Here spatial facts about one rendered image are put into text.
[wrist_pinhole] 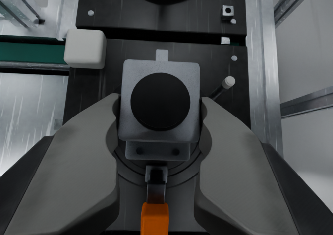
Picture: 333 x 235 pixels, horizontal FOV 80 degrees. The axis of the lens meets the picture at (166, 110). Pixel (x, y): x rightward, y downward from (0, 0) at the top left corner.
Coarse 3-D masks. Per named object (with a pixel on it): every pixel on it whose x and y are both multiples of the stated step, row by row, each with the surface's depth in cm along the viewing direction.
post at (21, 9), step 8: (0, 0) 23; (8, 0) 23; (16, 0) 24; (24, 0) 25; (32, 0) 27; (0, 8) 24; (8, 8) 25; (16, 8) 24; (24, 8) 25; (32, 8) 27; (40, 8) 29; (8, 16) 26; (16, 16) 26; (24, 16) 26; (32, 16) 27; (16, 24) 27; (24, 24) 28; (32, 24) 27
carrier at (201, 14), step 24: (96, 0) 28; (120, 0) 28; (144, 0) 28; (168, 0) 29; (192, 0) 29; (216, 0) 29; (240, 0) 29; (96, 24) 27; (120, 24) 28; (144, 24) 28; (168, 24) 28; (192, 24) 28; (216, 24) 28; (240, 24) 28
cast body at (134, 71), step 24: (144, 72) 11; (168, 72) 11; (192, 72) 11; (144, 96) 10; (168, 96) 10; (192, 96) 11; (120, 120) 11; (144, 120) 10; (168, 120) 10; (192, 120) 11; (144, 144) 13; (168, 144) 13
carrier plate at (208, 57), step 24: (120, 48) 27; (144, 48) 27; (168, 48) 27; (192, 48) 28; (216, 48) 28; (240, 48) 28; (72, 72) 26; (96, 72) 26; (120, 72) 26; (216, 72) 27; (240, 72) 27; (72, 96) 26; (96, 96) 26; (240, 96) 27; (120, 192) 24; (144, 192) 24; (168, 192) 24; (192, 192) 24; (120, 216) 23; (192, 216) 24
